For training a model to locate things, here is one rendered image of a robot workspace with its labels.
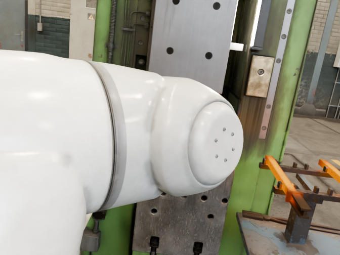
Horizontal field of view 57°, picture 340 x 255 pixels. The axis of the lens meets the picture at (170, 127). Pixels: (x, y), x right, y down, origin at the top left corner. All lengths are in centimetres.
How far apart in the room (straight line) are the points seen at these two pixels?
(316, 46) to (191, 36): 691
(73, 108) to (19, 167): 5
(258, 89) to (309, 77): 669
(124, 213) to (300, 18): 119
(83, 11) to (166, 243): 567
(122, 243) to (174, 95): 152
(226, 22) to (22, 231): 113
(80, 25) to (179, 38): 550
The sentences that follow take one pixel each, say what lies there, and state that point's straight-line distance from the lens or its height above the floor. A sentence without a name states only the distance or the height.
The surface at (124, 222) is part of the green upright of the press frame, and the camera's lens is 166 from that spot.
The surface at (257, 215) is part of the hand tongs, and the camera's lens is 141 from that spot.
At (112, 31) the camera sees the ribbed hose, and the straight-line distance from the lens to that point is 139.
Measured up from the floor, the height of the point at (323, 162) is 98.
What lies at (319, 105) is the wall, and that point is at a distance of 833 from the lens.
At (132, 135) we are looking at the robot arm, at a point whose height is 131.
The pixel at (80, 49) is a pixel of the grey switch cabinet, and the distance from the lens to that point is 668.
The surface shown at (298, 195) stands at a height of 98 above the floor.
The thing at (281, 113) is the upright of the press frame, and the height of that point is 112.
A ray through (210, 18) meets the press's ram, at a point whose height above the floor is 147.
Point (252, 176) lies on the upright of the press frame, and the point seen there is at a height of 80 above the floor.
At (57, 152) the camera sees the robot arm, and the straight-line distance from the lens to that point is 21.
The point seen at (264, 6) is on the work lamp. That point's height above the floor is 155.
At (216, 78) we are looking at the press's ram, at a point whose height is 125.
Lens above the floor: 139
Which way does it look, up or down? 16 degrees down
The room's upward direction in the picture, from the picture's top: 7 degrees clockwise
